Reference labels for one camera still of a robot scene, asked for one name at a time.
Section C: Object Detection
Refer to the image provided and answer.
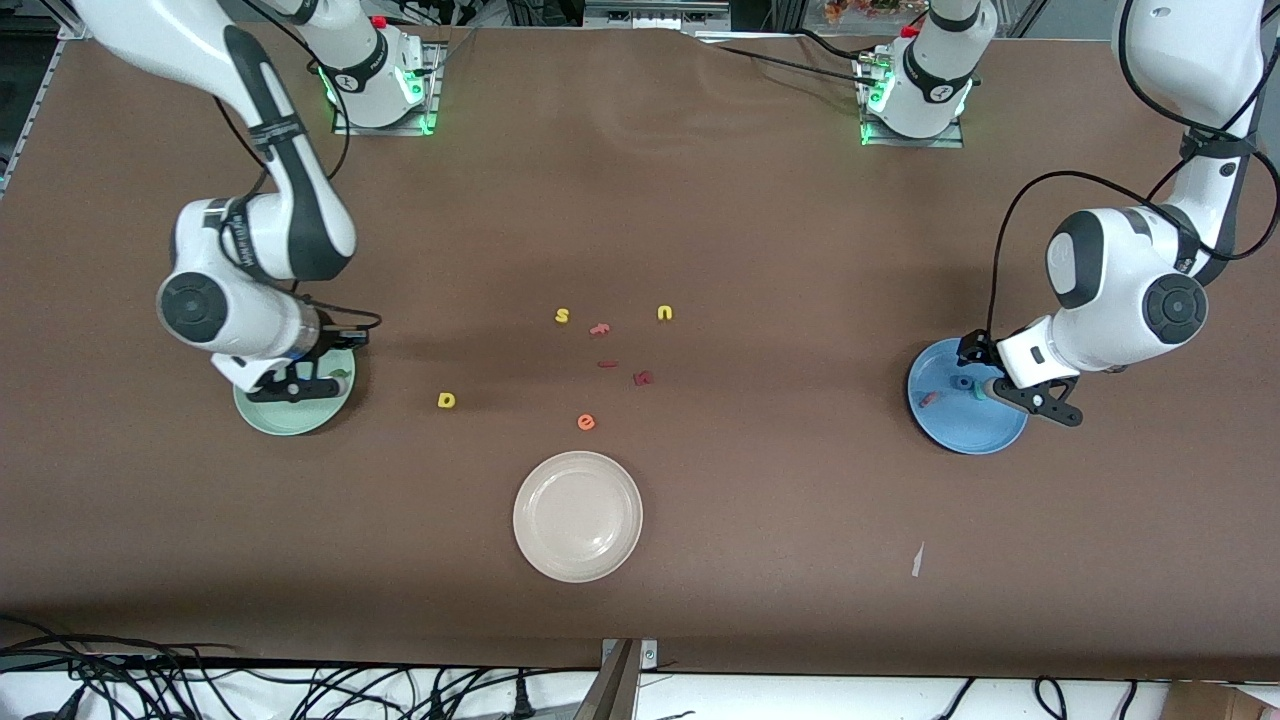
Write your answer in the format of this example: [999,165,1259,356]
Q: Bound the blue round plate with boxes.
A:
[906,338,1031,456]

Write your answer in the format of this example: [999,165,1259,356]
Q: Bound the pale green round plate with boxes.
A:
[232,320,357,437]

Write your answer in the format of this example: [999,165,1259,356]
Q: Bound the beige round plate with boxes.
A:
[512,451,644,584]

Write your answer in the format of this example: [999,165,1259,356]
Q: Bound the brown table cover sheet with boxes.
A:
[0,18,1280,681]

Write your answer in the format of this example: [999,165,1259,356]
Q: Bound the brown cardboard box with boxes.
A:
[1165,682,1280,720]

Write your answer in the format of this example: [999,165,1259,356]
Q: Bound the dark metal bar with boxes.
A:
[573,640,638,720]

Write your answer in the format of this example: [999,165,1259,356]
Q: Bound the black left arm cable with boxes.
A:
[985,0,1280,341]

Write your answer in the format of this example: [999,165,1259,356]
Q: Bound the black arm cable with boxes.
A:
[985,0,1280,341]
[210,0,383,331]

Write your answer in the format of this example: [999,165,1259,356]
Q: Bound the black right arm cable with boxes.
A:
[210,0,383,331]

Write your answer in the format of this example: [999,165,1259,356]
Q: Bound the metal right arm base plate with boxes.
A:
[332,40,443,138]

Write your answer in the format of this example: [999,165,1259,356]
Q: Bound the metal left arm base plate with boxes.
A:
[857,50,966,149]

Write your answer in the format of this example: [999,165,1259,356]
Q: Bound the black cable on table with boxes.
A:
[795,28,881,63]
[715,42,871,86]

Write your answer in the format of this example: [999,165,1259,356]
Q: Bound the tangled black floor cables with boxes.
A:
[0,615,601,720]

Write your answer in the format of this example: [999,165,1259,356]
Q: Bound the grey metal bracket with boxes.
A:
[600,638,659,671]

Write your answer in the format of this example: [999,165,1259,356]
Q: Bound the grey aluminium frame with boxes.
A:
[583,0,733,31]

